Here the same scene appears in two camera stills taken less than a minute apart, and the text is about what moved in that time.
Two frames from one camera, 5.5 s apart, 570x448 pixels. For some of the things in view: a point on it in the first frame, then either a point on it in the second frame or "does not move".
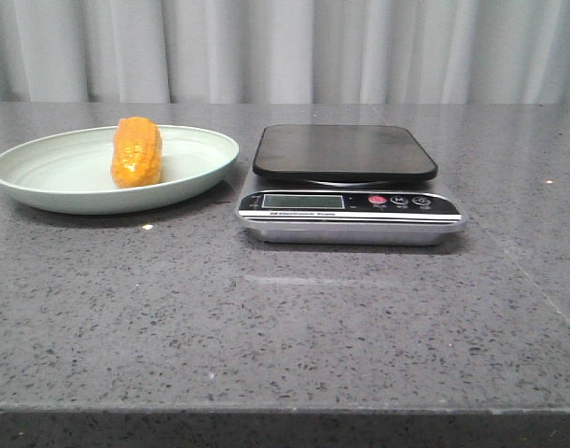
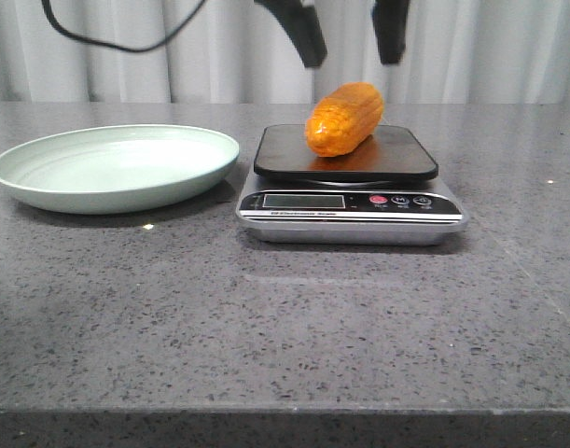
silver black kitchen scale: (347, 186) does not move
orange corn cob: (137, 152) to (341, 118)
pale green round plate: (74, 174) does not move
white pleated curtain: (285, 51) does not move
